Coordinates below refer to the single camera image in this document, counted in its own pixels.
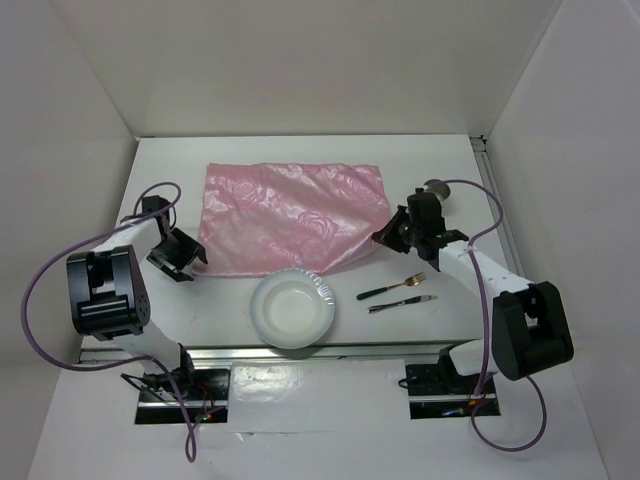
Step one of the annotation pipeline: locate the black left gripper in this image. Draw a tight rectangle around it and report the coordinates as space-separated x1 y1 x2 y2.
145 227 205 283

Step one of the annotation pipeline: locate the pink satin rose cloth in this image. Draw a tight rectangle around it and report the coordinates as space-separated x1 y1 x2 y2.
195 163 390 277

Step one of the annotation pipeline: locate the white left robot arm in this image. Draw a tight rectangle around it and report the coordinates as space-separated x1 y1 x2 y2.
66 195 207 399

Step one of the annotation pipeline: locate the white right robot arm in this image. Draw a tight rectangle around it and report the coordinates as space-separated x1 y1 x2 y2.
372 188 574 392

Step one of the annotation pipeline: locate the metal cup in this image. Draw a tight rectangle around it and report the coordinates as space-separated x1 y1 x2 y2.
423 179 451 202

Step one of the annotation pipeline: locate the white scalloped plate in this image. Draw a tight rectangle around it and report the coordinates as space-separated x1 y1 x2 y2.
249 268 336 350

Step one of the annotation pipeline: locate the gold fork black handle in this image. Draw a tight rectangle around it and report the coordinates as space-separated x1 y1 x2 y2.
356 272 426 301

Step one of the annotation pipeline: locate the silver knife black handle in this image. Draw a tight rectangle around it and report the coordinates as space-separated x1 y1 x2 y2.
367 295 438 314

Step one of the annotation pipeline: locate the aluminium front rail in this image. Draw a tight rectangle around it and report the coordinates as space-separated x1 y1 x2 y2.
78 335 550 364

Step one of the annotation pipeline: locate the aluminium rail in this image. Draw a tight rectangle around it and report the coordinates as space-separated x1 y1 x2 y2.
469 133 545 331
78 335 550 364

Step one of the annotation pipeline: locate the aluminium right side rail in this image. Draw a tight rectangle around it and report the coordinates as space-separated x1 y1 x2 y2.
469 133 545 331

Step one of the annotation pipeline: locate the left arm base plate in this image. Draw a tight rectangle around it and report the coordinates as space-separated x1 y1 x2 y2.
120 367 231 425

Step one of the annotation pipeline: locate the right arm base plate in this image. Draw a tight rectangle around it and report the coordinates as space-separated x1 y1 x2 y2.
397 364 501 420

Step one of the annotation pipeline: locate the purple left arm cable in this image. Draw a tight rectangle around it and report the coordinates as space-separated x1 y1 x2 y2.
20 182 199 464

